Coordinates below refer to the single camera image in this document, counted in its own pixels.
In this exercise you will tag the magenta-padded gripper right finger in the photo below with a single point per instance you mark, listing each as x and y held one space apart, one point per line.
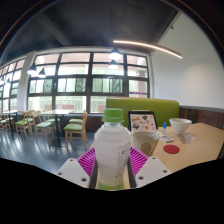
151 168

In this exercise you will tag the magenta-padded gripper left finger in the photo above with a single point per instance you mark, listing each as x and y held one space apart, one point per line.
71 168

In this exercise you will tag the green-capped clear drink bottle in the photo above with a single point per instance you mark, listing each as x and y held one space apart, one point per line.
112 150

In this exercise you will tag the beige patterned paper cup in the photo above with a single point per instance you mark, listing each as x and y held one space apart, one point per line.
145 143

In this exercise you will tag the flat round red coaster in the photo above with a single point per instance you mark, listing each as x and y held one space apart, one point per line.
171 149

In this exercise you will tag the small white printed card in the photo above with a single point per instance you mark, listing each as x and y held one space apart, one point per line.
165 137

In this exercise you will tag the small blue-capped white bottle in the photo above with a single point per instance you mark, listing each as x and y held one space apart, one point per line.
164 129

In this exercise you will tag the green-seated wooden chairs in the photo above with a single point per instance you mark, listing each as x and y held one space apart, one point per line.
76 127

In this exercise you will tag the small reddish packet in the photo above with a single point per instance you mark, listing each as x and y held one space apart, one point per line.
181 139

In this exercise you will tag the black tablet with stickers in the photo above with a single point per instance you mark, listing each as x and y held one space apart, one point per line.
142 121

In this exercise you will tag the white paper receipt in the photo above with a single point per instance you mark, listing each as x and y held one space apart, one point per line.
190 137

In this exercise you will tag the white ceramic bowl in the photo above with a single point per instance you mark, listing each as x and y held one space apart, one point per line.
180 126

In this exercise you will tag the wooden dining table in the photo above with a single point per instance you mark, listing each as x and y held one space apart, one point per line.
57 112

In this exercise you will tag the green upholstered bench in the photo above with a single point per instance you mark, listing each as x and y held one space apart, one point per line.
146 105

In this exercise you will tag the large dark-framed window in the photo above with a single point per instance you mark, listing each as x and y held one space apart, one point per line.
89 75

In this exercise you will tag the dark pendant ceiling lamps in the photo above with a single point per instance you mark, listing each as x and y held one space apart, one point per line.
115 54

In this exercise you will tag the long curved light strip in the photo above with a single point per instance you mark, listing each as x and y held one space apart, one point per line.
150 45

